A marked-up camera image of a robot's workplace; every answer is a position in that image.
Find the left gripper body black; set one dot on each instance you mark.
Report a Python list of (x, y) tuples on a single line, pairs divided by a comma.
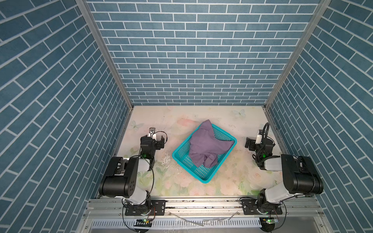
[(156, 146)]

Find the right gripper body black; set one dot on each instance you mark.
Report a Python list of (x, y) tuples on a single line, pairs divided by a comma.
[(253, 146)]

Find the teal plastic basket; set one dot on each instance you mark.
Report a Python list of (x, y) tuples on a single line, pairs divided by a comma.
[(204, 175)]

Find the purple trousers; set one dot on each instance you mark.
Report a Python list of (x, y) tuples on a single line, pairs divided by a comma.
[(205, 147)]

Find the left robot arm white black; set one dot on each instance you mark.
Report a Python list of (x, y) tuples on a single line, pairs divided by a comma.
[(120, 177)]

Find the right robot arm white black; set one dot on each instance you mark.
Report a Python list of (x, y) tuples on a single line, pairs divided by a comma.
[(299, 175)]

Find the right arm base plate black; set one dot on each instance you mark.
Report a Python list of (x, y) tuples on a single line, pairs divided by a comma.
[(252, 206)]

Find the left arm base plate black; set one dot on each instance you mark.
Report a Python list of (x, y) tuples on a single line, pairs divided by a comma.
[(153, 207)]

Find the aluminium front rail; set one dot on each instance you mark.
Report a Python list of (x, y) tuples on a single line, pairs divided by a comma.
[(206, 207)]

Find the white slotted cable duct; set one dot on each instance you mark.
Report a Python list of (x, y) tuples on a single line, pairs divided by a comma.
[(176, 223)]

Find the right corner aluminium post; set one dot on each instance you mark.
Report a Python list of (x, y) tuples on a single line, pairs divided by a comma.
[(316, 17)]

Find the corner aluminium post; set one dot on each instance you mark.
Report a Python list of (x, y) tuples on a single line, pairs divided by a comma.
[(88, 17), (316, 17)]

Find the left corner aluminium post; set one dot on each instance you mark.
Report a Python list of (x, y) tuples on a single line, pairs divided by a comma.
[(88, 17)]

